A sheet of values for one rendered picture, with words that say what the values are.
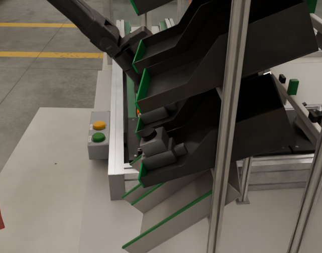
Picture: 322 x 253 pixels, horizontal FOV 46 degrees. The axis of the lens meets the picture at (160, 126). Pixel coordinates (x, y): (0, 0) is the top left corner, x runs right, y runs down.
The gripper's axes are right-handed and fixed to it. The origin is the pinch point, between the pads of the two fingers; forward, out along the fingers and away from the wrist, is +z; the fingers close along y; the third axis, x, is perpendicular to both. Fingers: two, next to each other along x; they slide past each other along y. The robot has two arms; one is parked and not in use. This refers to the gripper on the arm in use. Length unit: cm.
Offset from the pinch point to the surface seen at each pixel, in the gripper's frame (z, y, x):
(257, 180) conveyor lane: 32.6, -16.7, -10.4
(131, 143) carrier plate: 5.0, -4.0, 15.8
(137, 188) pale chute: -1.0, -33.3, 9.8
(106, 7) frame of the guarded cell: -15, 82, 13
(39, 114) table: -8, 35, 53
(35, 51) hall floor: 21, 316, 162
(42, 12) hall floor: 12, 467, 177
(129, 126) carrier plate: 4.9, 6.0, 16.1
